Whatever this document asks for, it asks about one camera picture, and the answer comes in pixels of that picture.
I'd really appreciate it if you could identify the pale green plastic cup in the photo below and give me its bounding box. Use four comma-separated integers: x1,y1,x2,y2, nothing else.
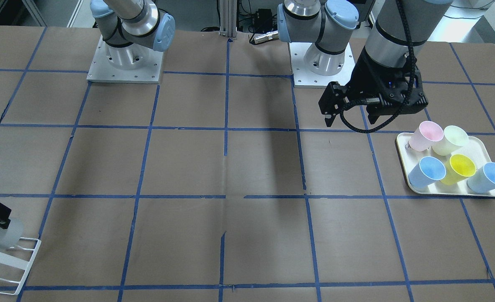
433,125,469,156

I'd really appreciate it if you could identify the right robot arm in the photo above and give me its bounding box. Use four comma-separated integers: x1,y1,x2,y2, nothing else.
0,0,175,234

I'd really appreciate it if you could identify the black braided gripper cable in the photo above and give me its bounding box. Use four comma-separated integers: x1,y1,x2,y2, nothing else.
339,0,420,134

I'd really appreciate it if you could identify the white wire cup rack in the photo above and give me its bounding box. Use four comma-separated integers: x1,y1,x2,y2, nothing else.
0,237,41,296

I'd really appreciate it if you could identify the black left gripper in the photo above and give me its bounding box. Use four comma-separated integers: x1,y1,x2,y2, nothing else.
319,54,428,128

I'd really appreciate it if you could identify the pink plastic cup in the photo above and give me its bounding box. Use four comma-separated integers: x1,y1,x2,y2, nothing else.
409,121,444,152

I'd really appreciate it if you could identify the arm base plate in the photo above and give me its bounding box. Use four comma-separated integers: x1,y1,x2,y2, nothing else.
289,42,355,89
87,37,164,84

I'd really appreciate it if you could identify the blue cup near tray corner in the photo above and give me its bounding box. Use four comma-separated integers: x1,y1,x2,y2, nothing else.
467,162,495,193

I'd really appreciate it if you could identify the yellow plastic cup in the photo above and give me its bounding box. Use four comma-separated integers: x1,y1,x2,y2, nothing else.
440,154,477,185

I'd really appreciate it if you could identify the blue cup middle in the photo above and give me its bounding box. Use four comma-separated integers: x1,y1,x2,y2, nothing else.
408,156,446,188

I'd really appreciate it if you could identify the aluminium frame post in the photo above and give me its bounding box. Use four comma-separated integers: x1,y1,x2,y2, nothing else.
217,0,239,39

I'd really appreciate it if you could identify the grey plastic cup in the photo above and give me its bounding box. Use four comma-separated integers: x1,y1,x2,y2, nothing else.
0,219,23,250

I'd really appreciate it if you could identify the cream plastic tray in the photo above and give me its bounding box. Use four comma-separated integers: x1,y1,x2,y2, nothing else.
395,133,495,197

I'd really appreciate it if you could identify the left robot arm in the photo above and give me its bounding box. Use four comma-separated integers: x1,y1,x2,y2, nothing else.
277,0,452,133

